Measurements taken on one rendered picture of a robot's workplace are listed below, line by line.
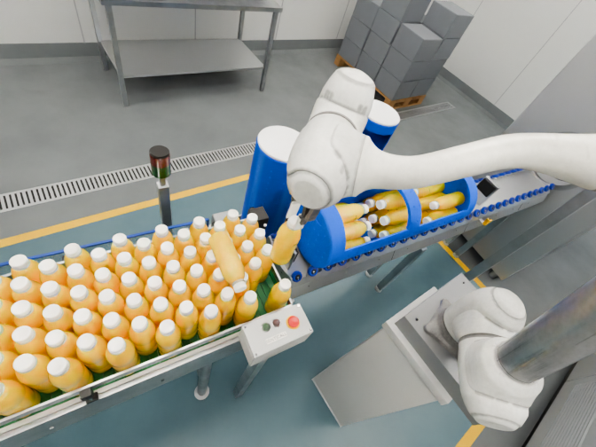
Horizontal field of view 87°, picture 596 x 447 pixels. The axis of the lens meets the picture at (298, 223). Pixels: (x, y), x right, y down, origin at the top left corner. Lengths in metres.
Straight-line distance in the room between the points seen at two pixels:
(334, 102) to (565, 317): 0.60
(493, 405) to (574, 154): 0.63
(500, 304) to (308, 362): 1.37
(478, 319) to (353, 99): 0.77
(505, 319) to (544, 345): 0.26
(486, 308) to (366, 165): 0.72
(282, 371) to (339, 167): 1.77
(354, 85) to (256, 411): 1.81
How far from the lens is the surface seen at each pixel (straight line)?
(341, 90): 0.60
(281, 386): 2.11
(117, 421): 2.07
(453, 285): 1.44
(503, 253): 2.37
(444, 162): 0.56
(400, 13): 4.59
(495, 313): 1.10
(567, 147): 0.71
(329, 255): 1.13
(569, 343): 0.83
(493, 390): 1.01
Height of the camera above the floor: 2.03
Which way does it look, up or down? 50 degrees down
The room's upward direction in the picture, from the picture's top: 24 degrees clockwise
